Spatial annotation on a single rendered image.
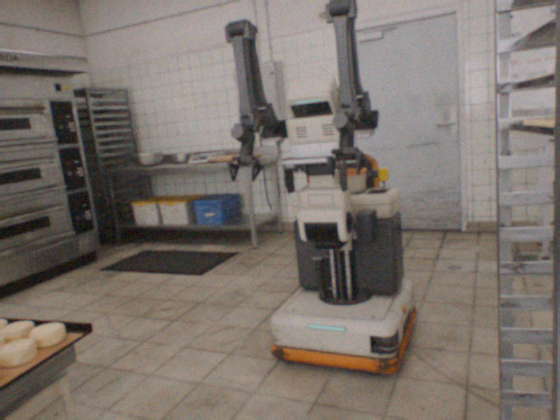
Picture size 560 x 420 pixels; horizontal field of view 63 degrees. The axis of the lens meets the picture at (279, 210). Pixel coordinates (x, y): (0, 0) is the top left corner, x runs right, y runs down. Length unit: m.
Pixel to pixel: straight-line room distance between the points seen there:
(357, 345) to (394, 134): 2.94
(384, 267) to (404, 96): 2.65
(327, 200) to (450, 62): 2.86
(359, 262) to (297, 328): 0.47
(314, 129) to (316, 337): 0.97
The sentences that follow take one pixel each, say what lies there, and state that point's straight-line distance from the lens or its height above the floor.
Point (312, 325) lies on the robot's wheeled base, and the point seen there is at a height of 0.26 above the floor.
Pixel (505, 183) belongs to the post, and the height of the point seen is 1.00.
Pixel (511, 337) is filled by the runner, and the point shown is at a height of 0.59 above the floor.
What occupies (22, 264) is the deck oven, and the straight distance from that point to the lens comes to 4.57.
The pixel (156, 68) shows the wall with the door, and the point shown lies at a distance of 5.95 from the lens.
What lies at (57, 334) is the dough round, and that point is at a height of 0.92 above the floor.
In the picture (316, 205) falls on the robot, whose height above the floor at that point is 0.82.
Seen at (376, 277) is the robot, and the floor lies 0.39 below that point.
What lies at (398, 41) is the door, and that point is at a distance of 4.79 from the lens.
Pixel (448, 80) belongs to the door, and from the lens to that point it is 4.70.
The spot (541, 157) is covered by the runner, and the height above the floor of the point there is 1.06.
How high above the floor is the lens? 1.19
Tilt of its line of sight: 11 degrees down
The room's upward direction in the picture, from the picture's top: 6 degrees counter-clockwise
